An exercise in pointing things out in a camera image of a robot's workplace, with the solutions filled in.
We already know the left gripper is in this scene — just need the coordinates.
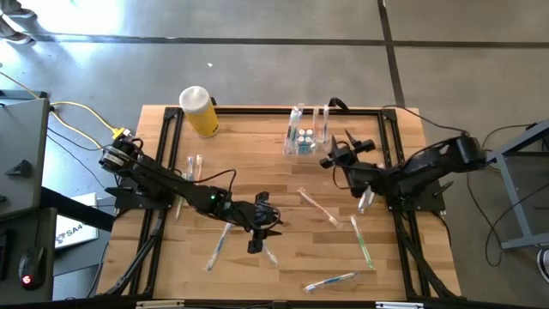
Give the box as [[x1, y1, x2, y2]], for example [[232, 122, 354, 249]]
[[221, 191, 283, 255]]

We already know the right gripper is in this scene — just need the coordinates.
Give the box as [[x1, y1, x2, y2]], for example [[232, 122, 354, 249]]
[[319, 128, 378, 173]]

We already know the clear acrylic organizer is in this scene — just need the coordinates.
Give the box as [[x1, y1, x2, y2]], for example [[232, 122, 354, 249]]
[[281, 126, 330, 156]]

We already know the orange yellow toothbrush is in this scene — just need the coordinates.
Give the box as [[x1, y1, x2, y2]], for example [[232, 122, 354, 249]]
[[297, 186, 344, 228]]

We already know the yellow wipes canister white lid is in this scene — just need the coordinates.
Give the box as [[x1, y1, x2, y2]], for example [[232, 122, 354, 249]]
[[178, 85, 220, 139]]

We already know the white label strip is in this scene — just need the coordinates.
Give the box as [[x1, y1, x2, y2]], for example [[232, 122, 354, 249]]
[[136, 300, 185, 309], [375, 300, 425, 309]]

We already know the grey metal cart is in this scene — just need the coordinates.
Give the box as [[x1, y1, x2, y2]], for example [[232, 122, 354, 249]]
[[474, 118, 549, 254]]

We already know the white printed sign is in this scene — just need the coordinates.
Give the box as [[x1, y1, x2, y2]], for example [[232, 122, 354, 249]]
[[54, 192, 100, 251]]

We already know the black beam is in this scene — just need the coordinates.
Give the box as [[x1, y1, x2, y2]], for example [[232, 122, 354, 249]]
[[40, 186, 117, 233]]

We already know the dark grey desk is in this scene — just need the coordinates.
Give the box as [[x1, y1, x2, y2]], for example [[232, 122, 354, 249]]
[[0, 208, 57, 306]]

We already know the black computer mouse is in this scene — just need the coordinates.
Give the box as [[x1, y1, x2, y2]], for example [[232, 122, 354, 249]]
[[17, 246, 46, 292]]

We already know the person's shoe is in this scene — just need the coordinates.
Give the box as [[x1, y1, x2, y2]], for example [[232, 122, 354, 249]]
[[535, 248, 549, 284], [0, 0, 38, 20], [0, 16, 34, 45]]

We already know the black strap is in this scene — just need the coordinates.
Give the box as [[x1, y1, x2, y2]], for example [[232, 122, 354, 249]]
[[328, 97, 351, 114]]

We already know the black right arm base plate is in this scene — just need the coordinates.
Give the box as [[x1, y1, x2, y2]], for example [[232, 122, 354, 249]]
[[383, 176, 447, 214]]

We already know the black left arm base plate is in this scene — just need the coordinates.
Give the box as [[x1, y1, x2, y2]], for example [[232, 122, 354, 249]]
[[105, 176, 178, 211]]

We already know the yellow cable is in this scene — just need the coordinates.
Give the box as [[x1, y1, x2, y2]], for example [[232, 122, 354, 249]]
[[0, 70, 128, 141]]

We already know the black bracket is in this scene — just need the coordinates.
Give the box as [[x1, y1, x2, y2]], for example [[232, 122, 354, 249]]
[[4, 159, 33, 178]]

